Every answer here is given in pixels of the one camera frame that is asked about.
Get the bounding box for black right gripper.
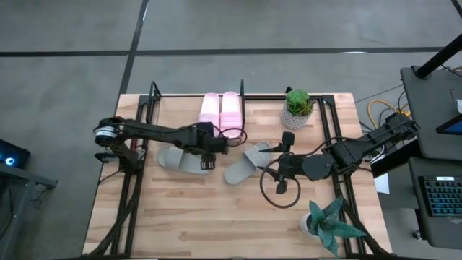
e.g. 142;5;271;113
258;131;303;195

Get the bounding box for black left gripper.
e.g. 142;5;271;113
194;121;230;170

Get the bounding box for grey rubber slide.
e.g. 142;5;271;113
156;146;212;176
222;141;274;186

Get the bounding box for pink rubber slide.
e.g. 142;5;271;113
219;91;243;140
198;92;221;137

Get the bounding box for green succulent in patterned pot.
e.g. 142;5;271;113
280;88;315;131

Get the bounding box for teal leafy plant white pot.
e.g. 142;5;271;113
300;196;368;258

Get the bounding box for white paper sheet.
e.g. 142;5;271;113
374;173;391;195

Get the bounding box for grey workstation cart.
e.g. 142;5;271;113
399;66;462;250

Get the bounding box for black tablet with blue screen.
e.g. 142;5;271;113
435;115;462;137

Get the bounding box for grey metal stand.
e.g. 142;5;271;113
0;169;58;260

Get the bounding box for black slanted pole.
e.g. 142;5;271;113
414;34;462;79

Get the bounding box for black device with blue light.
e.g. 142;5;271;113
0;139;32;170

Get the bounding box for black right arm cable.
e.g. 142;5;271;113
259;136;347;209

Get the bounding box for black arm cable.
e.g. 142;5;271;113
215;126;248;147
259;136;347;209

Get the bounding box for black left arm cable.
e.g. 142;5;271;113
215;126;248;147

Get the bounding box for wooden shelf with black frame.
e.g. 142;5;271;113
144;79;246;138

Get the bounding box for black table rig frame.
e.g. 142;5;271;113
84;92;394;259

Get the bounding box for yellow cable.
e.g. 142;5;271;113
367;99;412;129

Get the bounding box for black floor cable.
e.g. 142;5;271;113
355;84;404;104

